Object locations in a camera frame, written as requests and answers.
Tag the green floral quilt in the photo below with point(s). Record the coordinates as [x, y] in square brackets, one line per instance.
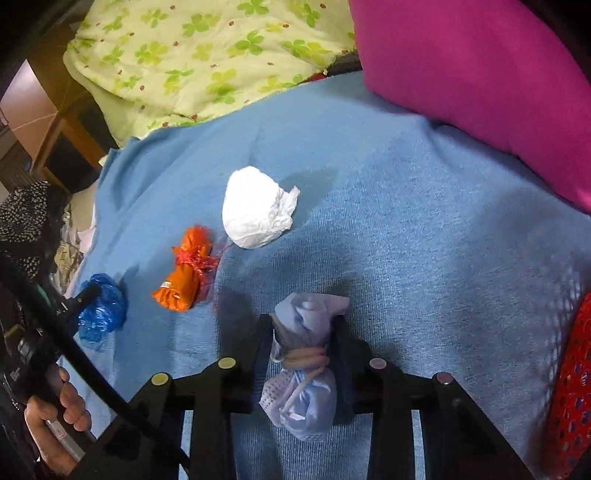
[184, 55]

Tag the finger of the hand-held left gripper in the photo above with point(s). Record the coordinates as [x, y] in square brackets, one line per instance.
[85, 295]

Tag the pink pillow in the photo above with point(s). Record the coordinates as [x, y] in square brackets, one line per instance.
[485, 69]

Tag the orange plastic bag bundle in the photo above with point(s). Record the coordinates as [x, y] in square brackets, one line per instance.
[184, 277]

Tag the person's left hand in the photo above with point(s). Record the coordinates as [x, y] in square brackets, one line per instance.
[55, 415]

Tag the blue plastic bag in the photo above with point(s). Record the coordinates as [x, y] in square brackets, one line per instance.
[104, 314]

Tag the red plastic basket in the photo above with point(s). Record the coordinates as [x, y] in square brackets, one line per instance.
[572, 392]

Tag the blue blanket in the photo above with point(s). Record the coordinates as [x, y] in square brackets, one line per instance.
[415, 230]

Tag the patterned cloth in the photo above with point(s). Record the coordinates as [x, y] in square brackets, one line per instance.
[69, 254]

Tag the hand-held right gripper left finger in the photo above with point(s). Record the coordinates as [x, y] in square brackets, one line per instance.
[256, 369]

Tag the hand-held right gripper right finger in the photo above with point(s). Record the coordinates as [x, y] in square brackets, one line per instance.
[344, 369]

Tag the light blue face mask bundle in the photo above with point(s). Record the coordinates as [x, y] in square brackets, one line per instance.
[300, 397]

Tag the curved wooden cabinet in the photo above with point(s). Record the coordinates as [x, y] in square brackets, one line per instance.
[55, 115]

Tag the white plastic bag wad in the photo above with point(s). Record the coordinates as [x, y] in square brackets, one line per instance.
[256, 212]

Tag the black dotted cloth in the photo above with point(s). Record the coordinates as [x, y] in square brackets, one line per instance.
[27, 221]

